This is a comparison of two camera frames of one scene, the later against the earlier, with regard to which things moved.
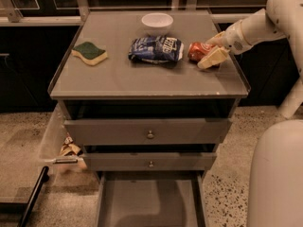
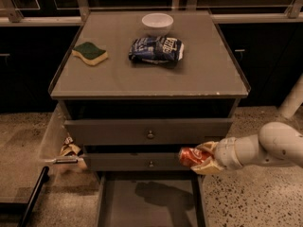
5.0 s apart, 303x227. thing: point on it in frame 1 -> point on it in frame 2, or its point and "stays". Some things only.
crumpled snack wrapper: (69, 148) stays
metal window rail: (10, 17) stays
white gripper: (233, 39) -> (225, 154)
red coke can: (196, 50) -> (191, 157)
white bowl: (156, 24) stays
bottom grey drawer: (152, 199) stays
